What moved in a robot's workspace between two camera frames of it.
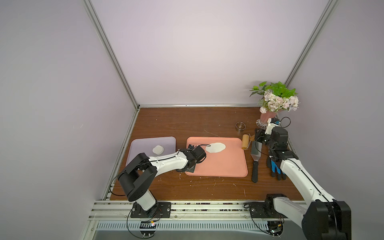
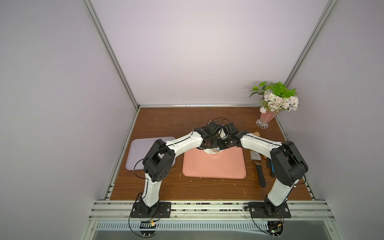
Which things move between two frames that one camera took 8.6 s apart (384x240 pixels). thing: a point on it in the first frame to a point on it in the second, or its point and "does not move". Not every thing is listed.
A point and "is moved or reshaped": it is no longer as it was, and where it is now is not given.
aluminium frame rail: x=186 y=210 does not move
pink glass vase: x=262 y=122 does not move
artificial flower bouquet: x=276 y=97 does not move
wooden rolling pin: x=245 y=140 is moved or reshaped
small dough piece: x=215 y=147 does not move
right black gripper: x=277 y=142 to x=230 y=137
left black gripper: x=192 y=169 to x=215 y=144
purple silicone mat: x=145 y=145 does not move
